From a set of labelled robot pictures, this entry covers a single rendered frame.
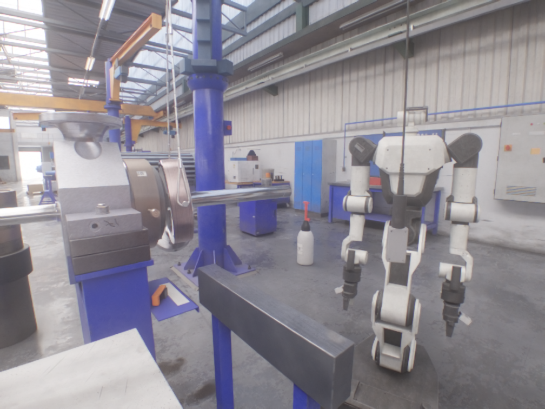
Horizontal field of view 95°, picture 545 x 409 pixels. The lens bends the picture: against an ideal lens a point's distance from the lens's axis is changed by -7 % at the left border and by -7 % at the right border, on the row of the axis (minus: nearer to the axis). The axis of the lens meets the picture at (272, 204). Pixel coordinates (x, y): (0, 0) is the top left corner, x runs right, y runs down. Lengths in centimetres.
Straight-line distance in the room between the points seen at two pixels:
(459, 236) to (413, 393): 79
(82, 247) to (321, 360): 64
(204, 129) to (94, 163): 208
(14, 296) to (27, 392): 197
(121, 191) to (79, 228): 19
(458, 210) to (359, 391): 94
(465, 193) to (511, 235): 408
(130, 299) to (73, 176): 40
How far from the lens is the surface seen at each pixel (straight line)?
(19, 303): 264
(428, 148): 125
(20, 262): 254
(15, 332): 270
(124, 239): 85
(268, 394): 178
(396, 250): 105
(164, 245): 149
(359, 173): 136
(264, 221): 468
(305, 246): 337
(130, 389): 59
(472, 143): 131
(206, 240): 310
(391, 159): 126
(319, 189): 631
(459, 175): 133
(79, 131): 112
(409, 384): 171
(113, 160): 103
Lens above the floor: 125
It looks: 9 degrees down
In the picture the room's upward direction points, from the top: straight up
